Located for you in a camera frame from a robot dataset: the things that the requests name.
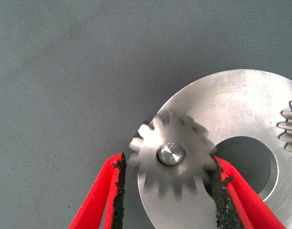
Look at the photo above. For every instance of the round metal carrier plate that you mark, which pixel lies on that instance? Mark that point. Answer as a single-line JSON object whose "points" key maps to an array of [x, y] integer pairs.
{"points": [[231, 102]]}

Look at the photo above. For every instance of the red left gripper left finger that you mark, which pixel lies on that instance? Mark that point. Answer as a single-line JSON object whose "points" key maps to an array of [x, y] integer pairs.
{"points": [[98, 198]]}

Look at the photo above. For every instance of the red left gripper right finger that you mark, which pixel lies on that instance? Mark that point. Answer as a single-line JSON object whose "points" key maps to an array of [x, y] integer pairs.
{"points": [[245, 205]]}

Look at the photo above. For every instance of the small steel planetary gear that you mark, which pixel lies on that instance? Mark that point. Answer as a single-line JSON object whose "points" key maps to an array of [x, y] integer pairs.
{"points": [[150, 164], [289, 128]]}

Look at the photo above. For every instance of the dark grey table cloth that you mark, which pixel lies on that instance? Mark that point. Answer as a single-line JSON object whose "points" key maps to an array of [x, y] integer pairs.
{"points": [[64, 71]]}

